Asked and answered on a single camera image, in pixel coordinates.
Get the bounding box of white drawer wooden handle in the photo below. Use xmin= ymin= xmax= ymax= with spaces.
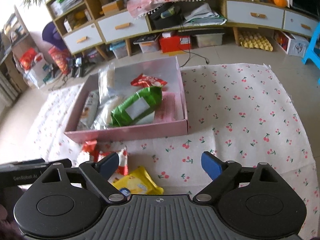
xmin=284 ymin=11 xmax=319 ymax=38
xmin=226 ymin=0 xmax=284 ymax=29
xmin=62 ymin=22 xmax=103 ymax=54
xmin=97 ymin=11 xmax=150 ymax=43

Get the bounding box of pink cardboard box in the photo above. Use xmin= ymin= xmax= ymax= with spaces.
xmin=64 ymin=56 xmax=188 ymax=143

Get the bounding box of purple rounded chair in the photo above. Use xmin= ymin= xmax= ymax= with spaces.
xmin=42 ymin=21 xmax=65 ymax=53

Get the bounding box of red plastic bag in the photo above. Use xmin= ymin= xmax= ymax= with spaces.
xmin=20 ymin=49 xmax=38 ymax=69

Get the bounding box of blue plastic stool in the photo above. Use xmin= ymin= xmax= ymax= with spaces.
xmin=302 ymin=21 xmax=320 ymax=85

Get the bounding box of green snack packet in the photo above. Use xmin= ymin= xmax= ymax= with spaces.
xmin=110 ymin=86 xmax=163 ymax=128

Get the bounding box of white printed box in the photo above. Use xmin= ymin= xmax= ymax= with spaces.
xmin=274 ymin=30 xmax=310 ymax=55

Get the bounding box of clear storage bin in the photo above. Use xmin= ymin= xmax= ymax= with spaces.
xmin=134 ymin=34 xmax=160 ymax=53
xmin=194 ymin=29 xmax=224 ymax=47

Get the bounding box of black box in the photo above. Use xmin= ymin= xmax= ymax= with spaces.
xmin=150 ymin=4 xmax=185 ymax=29

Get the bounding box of wooden cabinet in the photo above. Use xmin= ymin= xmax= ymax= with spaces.
xmin=46 ymin=0 xmax=320 ymax=60

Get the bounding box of black floor cable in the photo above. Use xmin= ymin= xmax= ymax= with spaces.
xmin=47 ymin=75 xmax=69 ymax=90

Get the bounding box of black power cable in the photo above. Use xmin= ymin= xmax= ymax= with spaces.
xmin=181 ymin=20 xmax=209 ymax=64

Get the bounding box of white paper bag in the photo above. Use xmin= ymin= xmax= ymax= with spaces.
xmin=25 ymin=54 xmax=54 ymax=88

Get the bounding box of black hand-held device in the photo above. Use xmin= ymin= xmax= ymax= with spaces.
xmin=67 ymin=57 xmax=83 ymax=78

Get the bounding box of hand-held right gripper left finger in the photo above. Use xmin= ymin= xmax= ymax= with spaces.
xmin=35 ymin=152 xmax=128 ymax=203

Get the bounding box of clear bin blue lid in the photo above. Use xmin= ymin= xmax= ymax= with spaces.
xmin=110 ymin=42 xmax=129 ymax=59

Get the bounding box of long silver cookie packet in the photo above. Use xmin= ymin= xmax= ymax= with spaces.
xmin=77 ymin=91 xmax=100 ymax=131

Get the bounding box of red white snack packet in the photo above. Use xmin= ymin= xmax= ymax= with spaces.
xmin=96 ymin=148 xmax=129 ymax=176
xmin=131 ymin=73 xmax=168 ymax=88
xmin=82 ymin=139 xmax=99 ymax=161

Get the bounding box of cherry print cloth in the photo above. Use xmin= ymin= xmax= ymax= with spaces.
xmin=0 ymin=63 xmax=316 ymax=233

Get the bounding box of person's purple fuzzy clothing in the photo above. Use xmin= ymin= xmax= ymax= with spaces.
xmin=0 ymin=202 xmax=23 ymax=240

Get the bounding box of yellow snack packet blue label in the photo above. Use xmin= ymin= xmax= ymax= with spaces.
xmin=112 ymin=166 xmax=165 ymax=196

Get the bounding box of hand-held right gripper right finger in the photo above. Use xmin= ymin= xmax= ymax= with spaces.
xmin=195 ymin=151 xmax=285 ymax=202

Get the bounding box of long clear snack packet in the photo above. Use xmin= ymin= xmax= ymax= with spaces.
xmin=98 ymin=65 xmax=116 ymax=104

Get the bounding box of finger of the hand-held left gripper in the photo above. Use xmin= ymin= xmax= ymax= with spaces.
xmin=44 ymin=158 xmax=73 ymax=170

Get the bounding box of clear rice cracker packet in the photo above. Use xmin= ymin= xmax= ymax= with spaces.
xmin=90 ymin=95 xmax=127 ymax=130

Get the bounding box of red cardboard box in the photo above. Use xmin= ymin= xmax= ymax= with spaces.
xmin=159 ymin=32 xmax=192 ymax=53

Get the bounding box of stack of papers and bags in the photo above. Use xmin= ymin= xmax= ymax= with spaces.
xmin=184 ymin=2 xmax=227 ymax=25

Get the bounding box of wooden side shelf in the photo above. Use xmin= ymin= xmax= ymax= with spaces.
xmin=0 ymin=5 xmax=38 ymax=100

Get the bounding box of yellow egg tray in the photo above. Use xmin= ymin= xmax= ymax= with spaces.
xmin=239 ymin=31 xmax=274 ymax=52

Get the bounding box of orange cardboard box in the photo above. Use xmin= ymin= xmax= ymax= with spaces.
xmin=101 ymin=0 xmax=125 ymax=14

